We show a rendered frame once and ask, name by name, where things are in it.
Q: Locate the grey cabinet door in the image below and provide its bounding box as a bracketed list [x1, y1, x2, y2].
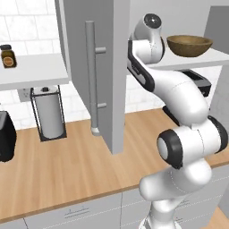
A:
[55, 0, 131, 156]

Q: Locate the white cabinet shelf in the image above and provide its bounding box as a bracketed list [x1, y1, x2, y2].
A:
[0, 53, 72, 91]
[128, 39, 229, 72]

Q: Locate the white paper towel roll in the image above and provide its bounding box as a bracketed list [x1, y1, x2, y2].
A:
[34, 86, 65, 140]

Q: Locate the grey drawer front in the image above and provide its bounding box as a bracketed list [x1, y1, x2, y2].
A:
[22, 191, 123, 229]
[120, 164, 229, 229]

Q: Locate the brown wooden bowl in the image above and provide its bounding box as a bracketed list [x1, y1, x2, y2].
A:
[165, 34, 214, 58]

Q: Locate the black countertop appliance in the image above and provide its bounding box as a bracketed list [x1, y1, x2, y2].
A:
[0, 110, 18, 163]

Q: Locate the brown spice jar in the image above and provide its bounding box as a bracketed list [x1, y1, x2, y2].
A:
[0, 44, 18, 70]

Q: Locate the grey bar door handle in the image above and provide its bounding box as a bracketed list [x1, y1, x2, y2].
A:
[85, 21, 107, 137]

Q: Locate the black wire towel holder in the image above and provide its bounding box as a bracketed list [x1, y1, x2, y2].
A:
[30, 84, 68, 143]

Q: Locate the grey wall power outlet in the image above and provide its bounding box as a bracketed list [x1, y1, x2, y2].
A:
[17, 88, 33, 103]

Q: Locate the grey drawer handle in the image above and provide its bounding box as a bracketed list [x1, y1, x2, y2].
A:
[64, 208, 90, 218]

